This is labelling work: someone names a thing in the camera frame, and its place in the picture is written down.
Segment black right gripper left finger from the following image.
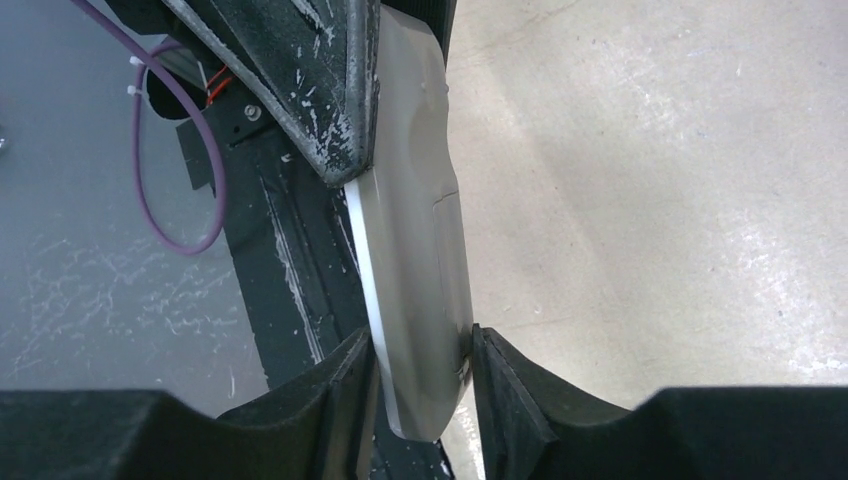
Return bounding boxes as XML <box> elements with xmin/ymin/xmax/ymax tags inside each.
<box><xmin>1</xmin><ymin>328</ymin><xmax>379</xmax><ymax>479</ymax></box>

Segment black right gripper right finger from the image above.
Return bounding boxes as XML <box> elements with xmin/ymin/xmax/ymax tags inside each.
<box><xmin>472</xmin><ymin>326</ymin><xmax>847</xmax><ymax>479</ymax></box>

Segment white universal AC remote control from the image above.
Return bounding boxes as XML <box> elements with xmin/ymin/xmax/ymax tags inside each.
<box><xmin>344</xmin><ymin>6</ymin><xmax>473</xmax><ymax>442</ymax></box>

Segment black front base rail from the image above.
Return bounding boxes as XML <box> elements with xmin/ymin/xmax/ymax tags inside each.
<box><xmin>137</xmin><ymin>68</ymin><xmax>453</xmax><ymax>479</ymax></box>

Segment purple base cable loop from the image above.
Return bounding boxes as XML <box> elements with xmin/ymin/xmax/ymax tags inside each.
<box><xmin>69</xmin><ymin>0</ymin><xmax>229</xmax><ymax>257</ymax></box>

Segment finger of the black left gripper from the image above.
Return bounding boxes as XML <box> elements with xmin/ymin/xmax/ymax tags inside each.
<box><xmin>381</xmin><ymin>0</ymin><xmax>458</xmax><ymax>61</ymax></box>
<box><xmin>166</xmin><ymin>0</ymin><xmax>381</xmax><ymax>187</ymax></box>

